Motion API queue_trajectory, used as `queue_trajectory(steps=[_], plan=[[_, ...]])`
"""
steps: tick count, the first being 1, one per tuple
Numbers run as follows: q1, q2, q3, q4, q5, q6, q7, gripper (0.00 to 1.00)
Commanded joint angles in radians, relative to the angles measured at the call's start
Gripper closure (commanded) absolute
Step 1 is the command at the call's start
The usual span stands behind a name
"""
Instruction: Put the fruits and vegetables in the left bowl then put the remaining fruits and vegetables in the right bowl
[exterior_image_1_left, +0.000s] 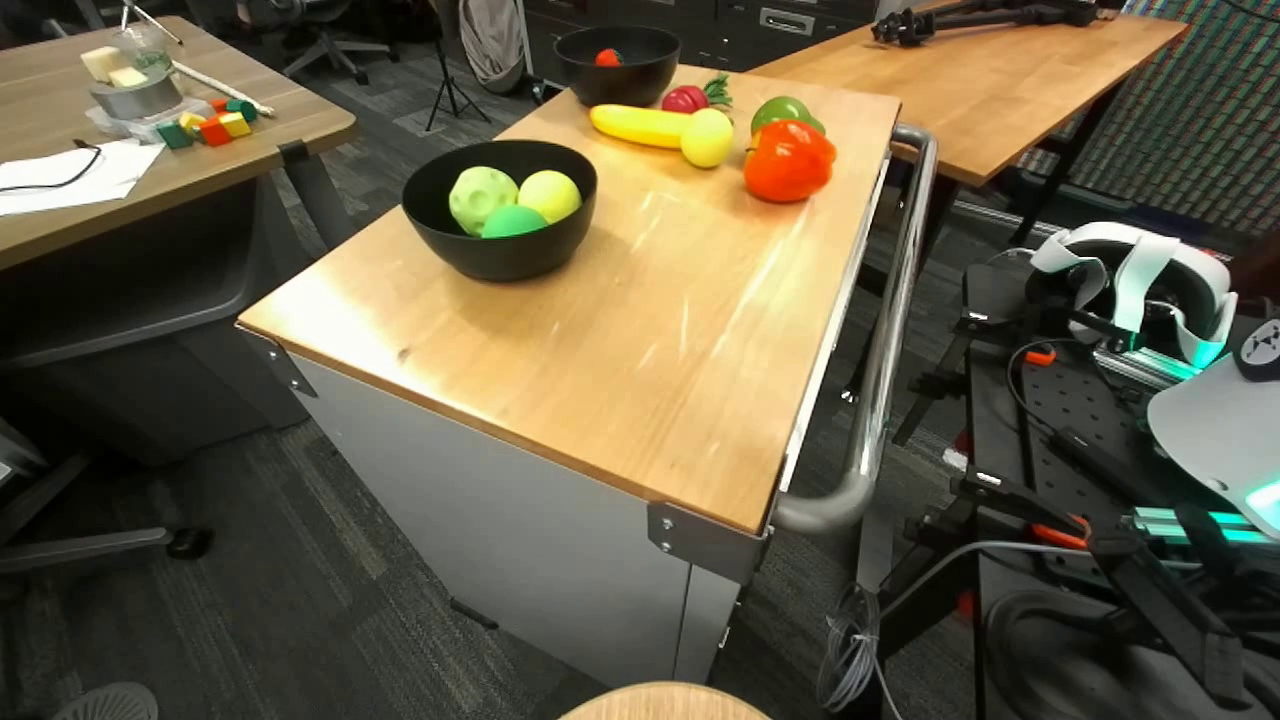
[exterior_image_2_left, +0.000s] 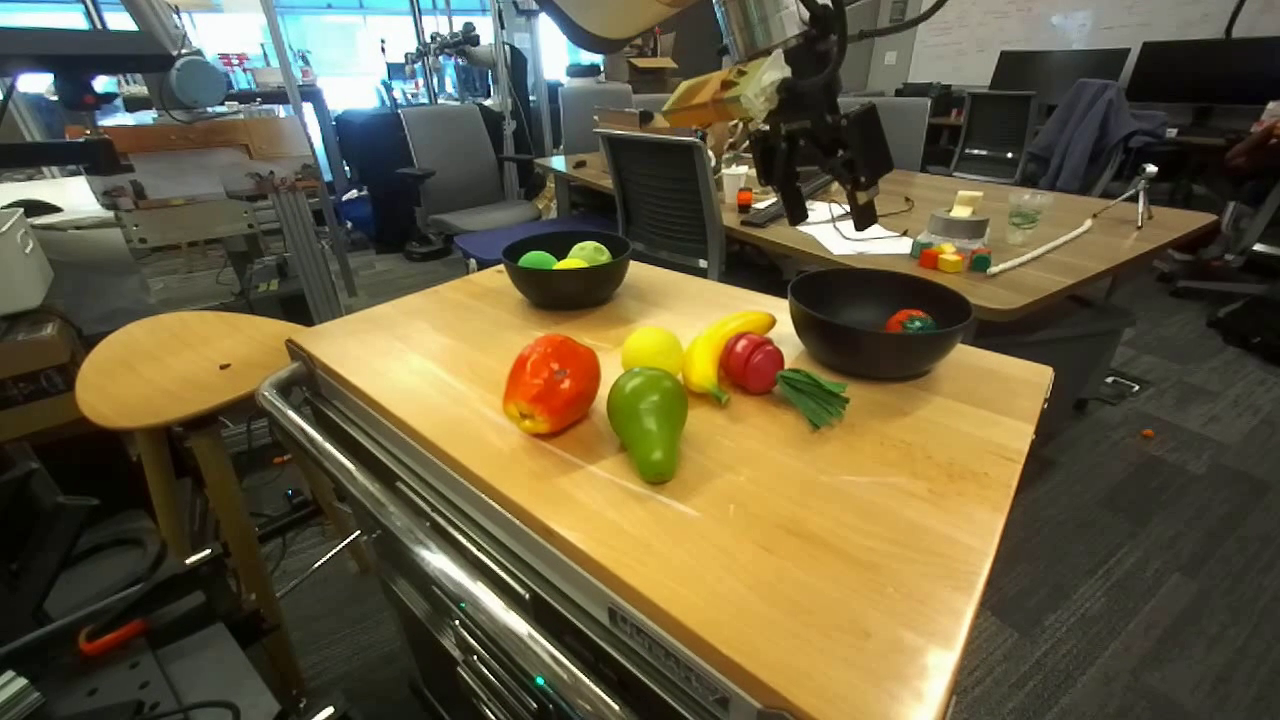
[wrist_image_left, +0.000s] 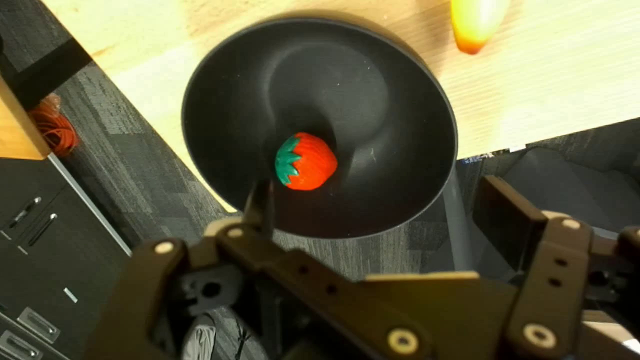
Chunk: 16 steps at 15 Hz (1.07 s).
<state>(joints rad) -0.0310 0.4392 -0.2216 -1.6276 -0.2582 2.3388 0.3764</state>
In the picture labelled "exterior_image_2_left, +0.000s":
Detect small silver tripod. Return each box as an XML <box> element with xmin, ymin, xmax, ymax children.
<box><xmin>1110</xmin><ymin>162</ymin><xmax>1164</xmax><ymax>232</ymax></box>

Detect white plastic bin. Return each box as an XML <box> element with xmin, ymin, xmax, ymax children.
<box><xmin>0</xmin><ymin>204</ymin><xmax>54</xmax><ymax>321</ymax></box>

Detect yellow toy banana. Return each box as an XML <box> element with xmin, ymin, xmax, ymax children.
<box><xmin>680</xmin><ymin>308</ymin><xmax>778</xmax><ymax>403</ymax></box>

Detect chair with blue jacket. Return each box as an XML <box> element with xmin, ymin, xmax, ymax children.
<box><xmin>1022</xmin><ymin>76</ymin><xmax>1164</xmax><ymax>195</ymax></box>

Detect black flat bar device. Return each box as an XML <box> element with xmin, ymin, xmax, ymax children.
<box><xmin>737</xmin><ymin>183</ymin><xmax>790</xmax><ymax>232</ymax></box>

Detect metal cart handle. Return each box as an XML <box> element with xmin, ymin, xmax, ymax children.
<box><xmin>255</xmin><ymin>364</ymin><xmax>630</xmax><ymax>720</ymax></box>

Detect clear plastic container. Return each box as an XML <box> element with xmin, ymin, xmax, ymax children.
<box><xmin>928</xmin><ymin>187</ymin><xmax>994</xmax><ymax>247</ymax></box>

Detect grey metal frame workbench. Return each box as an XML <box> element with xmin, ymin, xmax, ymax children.
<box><xmin>0</xmin><ymin>123</ymin><xmax>354</xmax><ymax>332</ymax></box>

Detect orange handled clamp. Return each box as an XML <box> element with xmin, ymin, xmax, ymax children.
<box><xmin>73</xmin><ymin>614</ymin><xmax>151</xmax><ymax>666</ymax></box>

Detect black bowl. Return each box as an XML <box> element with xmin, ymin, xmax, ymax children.
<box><xmin>499</xmin><ymin>230</ymin><xmax>635</xmax><ymax>318</ymax></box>
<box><xmin>783</xmin><ymin>265</ymin><xmax>977</xmax><ymax>384</ymax></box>

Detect white paper sheets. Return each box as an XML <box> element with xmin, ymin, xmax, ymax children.
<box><xmin>797</xmin><ymin>195</ymin><xmax>917</xmax><ymax>259</ymax></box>

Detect black computer monitor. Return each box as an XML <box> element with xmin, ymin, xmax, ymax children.
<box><xmin>1129</xmin><ymin>35</ymin><xmax>1280</xmax><ymax>114</ymax></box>
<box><xmin>986</xmin><ymin>44</ymin><xmax>1134</xmax><ymax>114</ymax></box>

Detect thin white rod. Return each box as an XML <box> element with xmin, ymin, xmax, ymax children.
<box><xmin>985</xmin><ymin>215</ymin><xmax>1100</xmax><ymax>281</ymax></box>

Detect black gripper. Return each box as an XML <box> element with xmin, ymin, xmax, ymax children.
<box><xmin>759</xmin><ymin>33</ymin><xmax>899</xmax><ymax>232</ymax></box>

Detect red toy radish green leaves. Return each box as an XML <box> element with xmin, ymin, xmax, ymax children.
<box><xmin>717</xmin><ymin>332</ymin><xmax>856</xmax><ymax>435</ymax></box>

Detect grey fabric office chair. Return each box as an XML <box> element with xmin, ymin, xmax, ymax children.
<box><xmin>873</xmin><ymin>92</ymin><xmax>935</xmax><ymax>176</ymax></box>

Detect round wooden stool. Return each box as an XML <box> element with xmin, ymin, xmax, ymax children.
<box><xmin>73</xmin><ymin>308</ymin><xmax>325</xmax><ymax>705</ymax></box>

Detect light green toy cabbage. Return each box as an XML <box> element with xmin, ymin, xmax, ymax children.
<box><xmin>562</xmin><ymin>236</ymin><xmax>614</xmax><ymax>271</ymax></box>

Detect grey mesh office chair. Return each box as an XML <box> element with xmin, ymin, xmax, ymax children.
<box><xmin>591</xmin><ymin>123</ymin><xmax>731</xmax><ymax>286</ymax></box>

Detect wooden office desk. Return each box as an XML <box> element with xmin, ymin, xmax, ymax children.
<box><xmin>535</xmin><ymin>144</ymin><xmax>1219</xmax><ymax>403</ymax></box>

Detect white cart wooden top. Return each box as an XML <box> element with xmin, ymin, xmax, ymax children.
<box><xmin>255</xmin><ymin>258</ymin><xmax>1061</xmax><ymax>720</ymax></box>

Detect green toy pear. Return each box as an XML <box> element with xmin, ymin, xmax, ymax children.
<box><xmin>603</xmin><ymin>364</ymin><xmax>693</xmax><ymax>488</ymax></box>

